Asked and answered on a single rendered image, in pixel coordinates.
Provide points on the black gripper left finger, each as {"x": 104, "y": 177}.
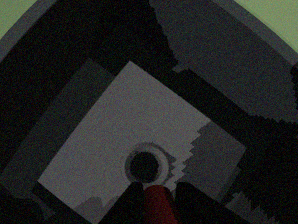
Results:
{"x": 129, "y": 208}

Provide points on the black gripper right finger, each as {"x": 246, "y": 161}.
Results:
{"x": 196, "y": 207}

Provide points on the dark red peg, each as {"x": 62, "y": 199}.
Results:
{"x": 160, "y": 207}

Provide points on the grey flat plate with hole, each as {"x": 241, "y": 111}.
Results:
{"x": 138, "y": 114}

